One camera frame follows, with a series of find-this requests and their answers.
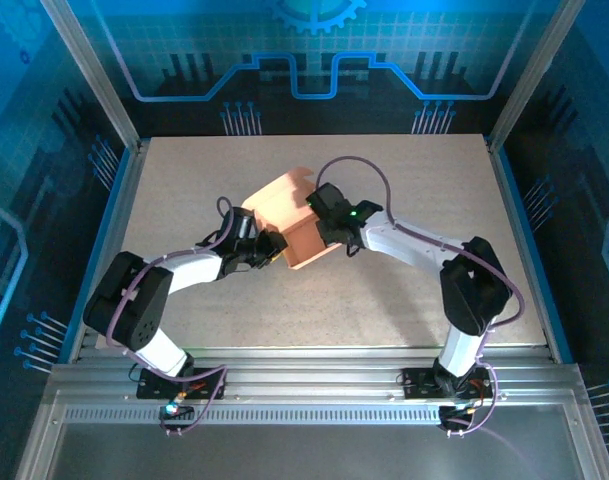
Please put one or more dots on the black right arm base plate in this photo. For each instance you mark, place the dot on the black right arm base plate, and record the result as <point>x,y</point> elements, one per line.
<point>419,384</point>

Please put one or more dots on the aluminium frame post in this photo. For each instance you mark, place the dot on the aluminium frame post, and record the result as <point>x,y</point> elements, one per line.
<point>531,75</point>
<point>91,75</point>

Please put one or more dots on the aluminium side rail blue strip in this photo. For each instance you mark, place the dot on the aluminium side rail blue strip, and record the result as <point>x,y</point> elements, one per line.
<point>106,250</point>
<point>531,250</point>

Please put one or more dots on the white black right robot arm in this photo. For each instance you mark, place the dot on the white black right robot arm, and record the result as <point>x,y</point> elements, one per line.
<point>409,245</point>

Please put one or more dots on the pink paper box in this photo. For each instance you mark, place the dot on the pink paper box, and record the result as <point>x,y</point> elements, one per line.
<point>296,225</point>

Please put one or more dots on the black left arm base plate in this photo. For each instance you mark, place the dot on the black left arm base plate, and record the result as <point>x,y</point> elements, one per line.
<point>149,385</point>

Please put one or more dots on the aluminium front rail frame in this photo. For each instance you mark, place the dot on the aluminium front rail frame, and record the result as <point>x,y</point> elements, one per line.
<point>309,370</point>

